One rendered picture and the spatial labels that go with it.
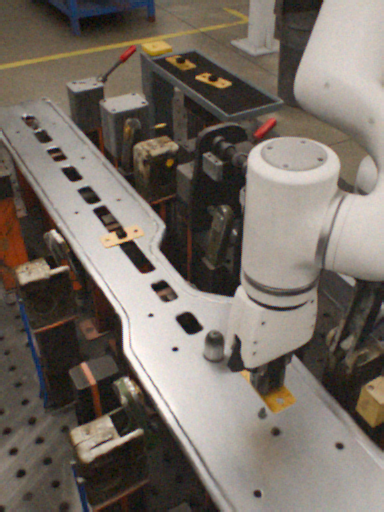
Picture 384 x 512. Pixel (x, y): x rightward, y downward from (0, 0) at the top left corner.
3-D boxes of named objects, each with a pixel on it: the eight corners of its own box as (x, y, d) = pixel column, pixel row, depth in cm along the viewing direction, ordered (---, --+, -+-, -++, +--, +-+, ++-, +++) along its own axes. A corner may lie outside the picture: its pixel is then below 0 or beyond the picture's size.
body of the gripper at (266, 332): (295, 244, 66) (285, 312, 73) (221, 274, 62) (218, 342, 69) (338, 281, 61) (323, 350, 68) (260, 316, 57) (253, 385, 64)
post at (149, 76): (147, 194, 175) (137, 51, 147) (168, 187, 178) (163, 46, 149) (158, 206, 170) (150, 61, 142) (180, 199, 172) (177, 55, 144)
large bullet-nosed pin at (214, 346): (200, 357, 88) (200, 328, 83) (217, 350, 89) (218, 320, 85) (210, 371, 85) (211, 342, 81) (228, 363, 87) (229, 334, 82)
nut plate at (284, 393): (236, 368, 75) (236, 362, 75) (259, 357, 77) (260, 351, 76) (273, 415, 70) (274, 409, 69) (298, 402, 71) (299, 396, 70)
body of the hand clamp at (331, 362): (299, 469, 104) (327, 340, 81) (327, 452, 106) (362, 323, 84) (320, 496, 100) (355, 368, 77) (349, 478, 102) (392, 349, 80)
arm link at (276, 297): (291, 229, 65) (288, 249, 66) (226, 254, 61) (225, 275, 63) (341, 271, 59) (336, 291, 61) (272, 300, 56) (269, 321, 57)
